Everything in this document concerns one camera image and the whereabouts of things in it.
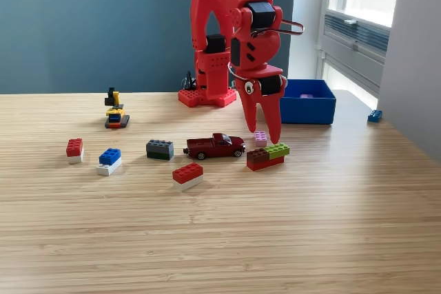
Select dark red toy pickup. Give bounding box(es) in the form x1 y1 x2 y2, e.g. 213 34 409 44
183 132 247 161

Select grey brick stack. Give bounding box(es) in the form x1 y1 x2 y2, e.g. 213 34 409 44
145 139 174 161

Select yellow toy digger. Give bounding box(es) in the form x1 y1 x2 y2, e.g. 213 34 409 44
104 87 131 129

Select blue white brick stack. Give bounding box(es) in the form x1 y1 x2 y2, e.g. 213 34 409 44
96 147 123 176

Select blue plastic bin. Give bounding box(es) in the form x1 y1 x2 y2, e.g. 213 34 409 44
279 78 337 125

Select brown green red brick stack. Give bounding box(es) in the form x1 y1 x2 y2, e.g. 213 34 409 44
246 143 291 171

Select long red white brick stack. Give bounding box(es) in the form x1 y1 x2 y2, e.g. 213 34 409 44
172 162 204 193

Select grey slatted window vent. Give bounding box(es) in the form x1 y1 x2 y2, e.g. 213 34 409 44
323 11 392 56

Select small red white brick stack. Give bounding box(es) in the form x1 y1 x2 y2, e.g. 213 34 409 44
65 138 85 165

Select arm servo cable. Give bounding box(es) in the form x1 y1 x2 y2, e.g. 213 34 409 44
253 18 305 37

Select black cable bundle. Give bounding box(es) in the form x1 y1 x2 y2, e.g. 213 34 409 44
181 70 197 90

